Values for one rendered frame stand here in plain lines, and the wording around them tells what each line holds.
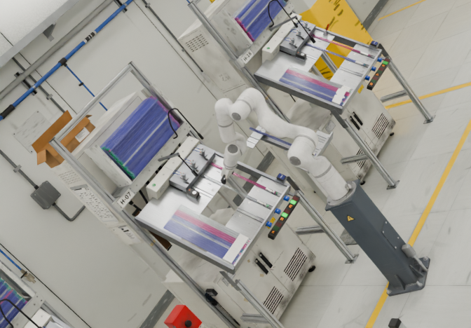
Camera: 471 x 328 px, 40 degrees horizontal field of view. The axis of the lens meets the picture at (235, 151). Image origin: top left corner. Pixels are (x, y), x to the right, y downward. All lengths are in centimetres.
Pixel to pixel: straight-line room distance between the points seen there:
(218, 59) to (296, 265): 162
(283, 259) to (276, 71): 137
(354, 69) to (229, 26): 96
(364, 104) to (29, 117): 268
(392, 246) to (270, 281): 96
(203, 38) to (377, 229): 201
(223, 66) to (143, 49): 134
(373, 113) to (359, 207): 178
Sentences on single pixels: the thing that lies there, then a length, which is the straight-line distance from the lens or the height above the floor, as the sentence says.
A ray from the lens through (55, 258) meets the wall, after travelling 536.
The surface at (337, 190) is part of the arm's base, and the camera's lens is 356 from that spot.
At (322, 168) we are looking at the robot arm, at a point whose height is 92.
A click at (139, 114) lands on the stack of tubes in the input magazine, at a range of 408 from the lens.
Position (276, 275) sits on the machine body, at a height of 26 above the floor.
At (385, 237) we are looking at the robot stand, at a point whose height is 36.
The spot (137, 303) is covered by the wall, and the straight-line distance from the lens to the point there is 566.
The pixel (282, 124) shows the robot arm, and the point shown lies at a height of 124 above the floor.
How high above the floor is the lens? 235
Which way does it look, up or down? 18 degrees down
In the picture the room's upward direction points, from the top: 41 degrees counter-clockwise
